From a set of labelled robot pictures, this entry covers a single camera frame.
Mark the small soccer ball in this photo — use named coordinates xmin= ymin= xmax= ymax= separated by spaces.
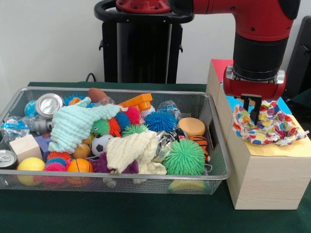
xmin=90 ymin=134 xmax=113 ymax=157

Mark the blue spiky ball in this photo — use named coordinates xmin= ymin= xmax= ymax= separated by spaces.
xmin=144 ymin=111 xmax=178 ymax=133

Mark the orange plastic toy brick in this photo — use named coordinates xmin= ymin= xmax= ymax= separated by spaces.
xmin=119 ymin=93 xmax=153 ymax=113

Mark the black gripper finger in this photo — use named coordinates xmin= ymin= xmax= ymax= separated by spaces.
xmin=252 ymin=97 xmax=262 ymax=125
xmin=242 ymin=94 xmax=254 ymax=113

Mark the green spiky ball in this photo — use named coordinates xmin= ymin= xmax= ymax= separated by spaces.
xmin=163 ymin=139 xmax=206 ymax=176

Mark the mint green cloth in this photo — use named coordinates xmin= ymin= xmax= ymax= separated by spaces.
xmin=48 ymin=97 xmax=122 ymax=154

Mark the black upright panel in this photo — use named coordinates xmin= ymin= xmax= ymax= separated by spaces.
xmin=284 ymin=16 xmax=311 ymax=105

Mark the silver drink can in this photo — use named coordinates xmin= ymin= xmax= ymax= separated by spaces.
xmin=35 ymin=93 xmax=64 ymax=119

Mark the tan round wooden block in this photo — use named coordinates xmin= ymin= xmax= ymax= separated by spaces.
xmin=177 ymin=117 xmax=206 ymax=138

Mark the cream yellow cloth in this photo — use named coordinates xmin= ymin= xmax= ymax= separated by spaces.
xmin=105 ymin=130 xmax=166 ymax=175

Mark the dark green tablecloth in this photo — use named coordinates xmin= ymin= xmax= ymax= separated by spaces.
xmin=0 ymin=82 xmax=311 ymax=233

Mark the small orange basketball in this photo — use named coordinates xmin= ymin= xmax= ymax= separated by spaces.
xmin=66 ymin=158 xmax=93 ymax=186

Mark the pink spiky ball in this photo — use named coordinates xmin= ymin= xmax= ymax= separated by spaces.
xmin=44 ymin=156 xmax=68 ymax=172

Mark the wooden box with three holes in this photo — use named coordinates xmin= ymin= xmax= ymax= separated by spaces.
xmin=206 ymin=59 xmax=311 ymax=210

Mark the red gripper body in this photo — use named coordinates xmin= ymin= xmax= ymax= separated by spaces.
xmin=223 ymin=66 xmax=287 ymax=101

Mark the polka-dot cloth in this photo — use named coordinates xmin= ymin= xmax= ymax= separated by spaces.
xmin=232 ymin=100 xmax=310 ymax=147

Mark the clear mesh bin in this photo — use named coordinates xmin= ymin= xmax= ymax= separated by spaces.
xmin=0 ymin=86 xmax=231 ymax=196

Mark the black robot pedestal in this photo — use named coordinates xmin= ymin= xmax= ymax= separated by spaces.
xmin=94 ymin=0 xmax=195 ymax=83

